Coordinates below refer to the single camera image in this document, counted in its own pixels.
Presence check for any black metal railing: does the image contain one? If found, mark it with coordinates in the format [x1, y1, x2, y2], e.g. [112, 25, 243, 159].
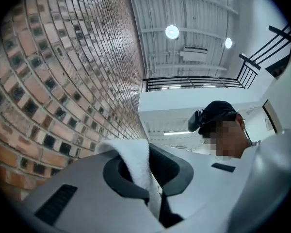
[142, 24, 291, 92]

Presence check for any white door with dark frame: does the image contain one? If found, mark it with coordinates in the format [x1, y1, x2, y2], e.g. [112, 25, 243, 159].
[261, 99, 286, 134]

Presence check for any person's head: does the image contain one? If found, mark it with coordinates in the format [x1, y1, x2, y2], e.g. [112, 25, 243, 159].
[202, 112, 255, 163]

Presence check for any white cloth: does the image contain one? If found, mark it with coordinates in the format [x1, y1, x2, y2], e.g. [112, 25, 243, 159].
[97, 139, 164, 225]

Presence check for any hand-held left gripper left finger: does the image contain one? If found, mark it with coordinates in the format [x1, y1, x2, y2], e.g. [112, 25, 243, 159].
[21, 151, 166, 233]

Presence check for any black head camera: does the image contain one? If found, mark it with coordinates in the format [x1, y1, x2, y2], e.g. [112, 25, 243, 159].
[188, 109, 206, 133]

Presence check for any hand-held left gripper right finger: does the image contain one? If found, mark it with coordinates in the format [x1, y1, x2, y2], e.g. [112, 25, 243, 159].
[148, 129, 291, 228]

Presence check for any black cap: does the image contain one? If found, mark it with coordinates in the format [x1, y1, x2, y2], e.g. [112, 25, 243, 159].
[198, 100, 239, 135]

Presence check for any white ceiling air conditioner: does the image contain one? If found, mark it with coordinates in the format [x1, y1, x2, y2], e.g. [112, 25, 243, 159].
[179, 45, 209, 63]

